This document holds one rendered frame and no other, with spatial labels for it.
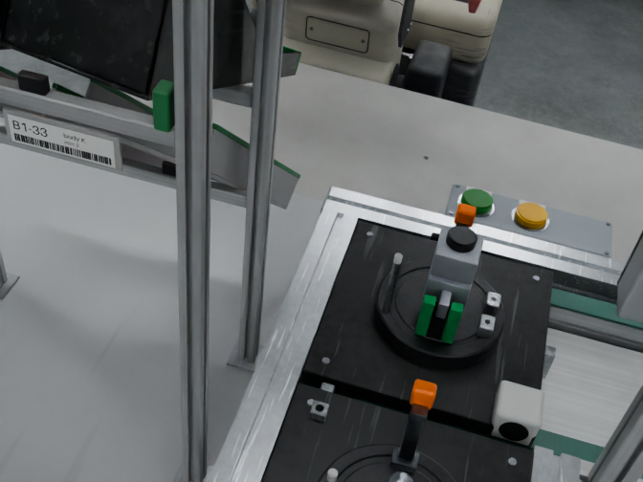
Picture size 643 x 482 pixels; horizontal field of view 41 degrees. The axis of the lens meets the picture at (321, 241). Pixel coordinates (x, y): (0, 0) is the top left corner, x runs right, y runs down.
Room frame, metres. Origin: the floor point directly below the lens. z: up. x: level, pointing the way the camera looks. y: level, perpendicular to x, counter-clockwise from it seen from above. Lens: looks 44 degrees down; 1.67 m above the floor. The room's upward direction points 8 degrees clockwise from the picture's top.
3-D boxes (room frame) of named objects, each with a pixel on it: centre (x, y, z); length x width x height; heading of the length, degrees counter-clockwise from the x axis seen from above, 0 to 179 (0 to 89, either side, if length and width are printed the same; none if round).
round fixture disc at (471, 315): (0.63, -0.14, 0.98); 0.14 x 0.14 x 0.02
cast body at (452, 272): (0.62, -0.14, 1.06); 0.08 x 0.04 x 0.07; 170
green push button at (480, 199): (0.84, -0.19, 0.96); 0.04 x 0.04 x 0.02
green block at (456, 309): (0.58, -0.14, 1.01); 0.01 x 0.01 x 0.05; 80
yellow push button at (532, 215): (0.83, -0.26, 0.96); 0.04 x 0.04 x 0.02
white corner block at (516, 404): (0.52, -0.22, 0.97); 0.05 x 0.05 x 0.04; 80
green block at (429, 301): (0.59, -0.12, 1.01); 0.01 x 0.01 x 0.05; 80
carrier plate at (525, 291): (0.63, -0.14, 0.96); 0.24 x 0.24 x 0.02; 80
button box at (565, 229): (0.83, -0.26, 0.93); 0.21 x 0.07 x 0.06; 80
